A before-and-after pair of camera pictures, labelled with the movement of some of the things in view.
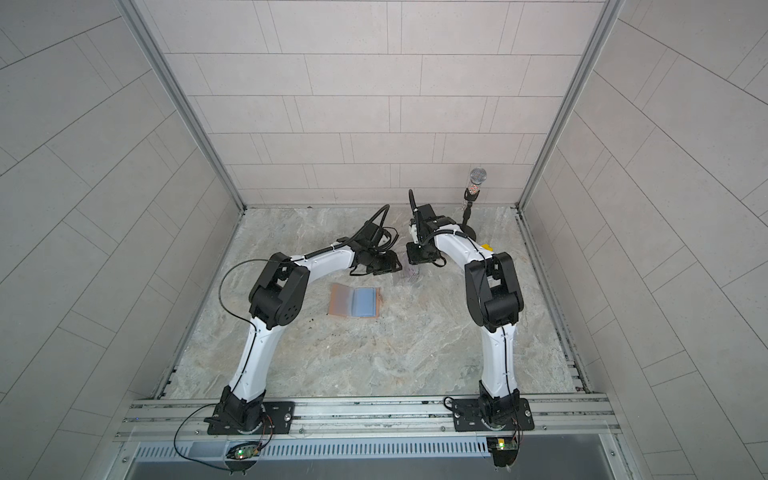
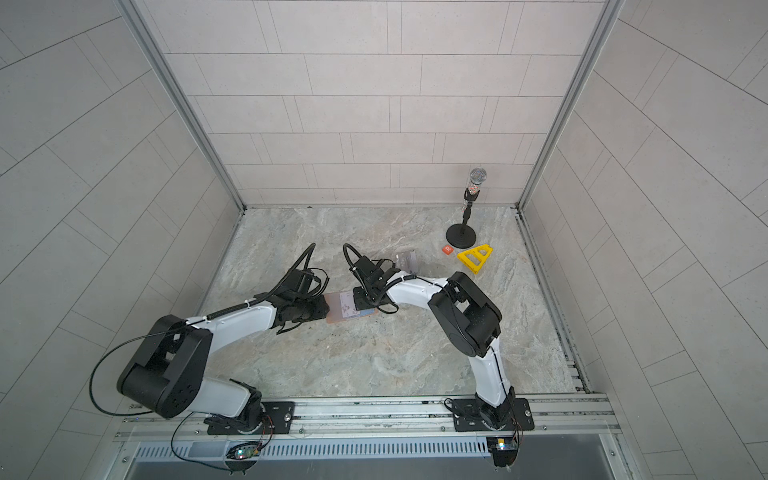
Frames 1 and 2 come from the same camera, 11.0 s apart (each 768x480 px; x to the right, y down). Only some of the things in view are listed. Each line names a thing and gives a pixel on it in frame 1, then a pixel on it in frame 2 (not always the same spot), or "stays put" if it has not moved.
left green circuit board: [244, 451] stays put
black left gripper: [389, 264] -> [322, 308]
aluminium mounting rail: [366, 418] stays put
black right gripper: [414, 256] -> [360, 304]
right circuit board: [504, 450] stays put
